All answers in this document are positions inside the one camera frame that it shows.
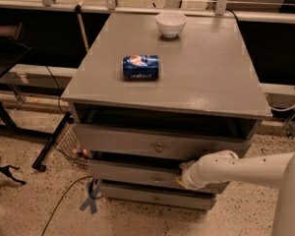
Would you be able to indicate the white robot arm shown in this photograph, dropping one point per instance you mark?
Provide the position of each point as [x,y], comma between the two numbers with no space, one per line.
[275,171]

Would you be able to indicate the wooden stick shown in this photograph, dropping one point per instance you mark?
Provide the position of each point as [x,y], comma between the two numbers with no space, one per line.
[78,10]

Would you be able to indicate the grey drawer cabinet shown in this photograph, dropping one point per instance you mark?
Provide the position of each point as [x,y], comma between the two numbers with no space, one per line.
[206,86]

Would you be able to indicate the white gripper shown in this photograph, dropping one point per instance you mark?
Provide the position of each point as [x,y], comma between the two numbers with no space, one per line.
[196,175]

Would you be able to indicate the grey top drawer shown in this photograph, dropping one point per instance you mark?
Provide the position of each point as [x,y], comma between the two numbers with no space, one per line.
[153,143]

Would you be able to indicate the wire mesh basket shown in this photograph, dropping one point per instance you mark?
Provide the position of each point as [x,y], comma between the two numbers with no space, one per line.
[68,145]

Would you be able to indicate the grey bottom drawer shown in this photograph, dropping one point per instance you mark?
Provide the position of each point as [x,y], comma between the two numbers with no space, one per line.
[157,196]

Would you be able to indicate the white bowl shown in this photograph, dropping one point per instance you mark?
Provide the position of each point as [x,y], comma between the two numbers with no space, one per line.
[170,24]

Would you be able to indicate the blue soda can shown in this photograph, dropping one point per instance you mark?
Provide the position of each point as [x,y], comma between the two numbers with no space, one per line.
[140,67]

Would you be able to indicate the black clamp tool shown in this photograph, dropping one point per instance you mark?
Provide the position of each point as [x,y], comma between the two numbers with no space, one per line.
[6,171]

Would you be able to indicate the blue tape cross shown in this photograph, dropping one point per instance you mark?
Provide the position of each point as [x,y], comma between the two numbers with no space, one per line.
[90,202]

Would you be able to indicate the black stand with tray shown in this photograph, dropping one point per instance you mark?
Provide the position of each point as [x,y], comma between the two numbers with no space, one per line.
[11,52]

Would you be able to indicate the grey drawer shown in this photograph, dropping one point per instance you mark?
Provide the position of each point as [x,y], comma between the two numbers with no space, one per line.
[157,196]
[135,174]
[153,143]

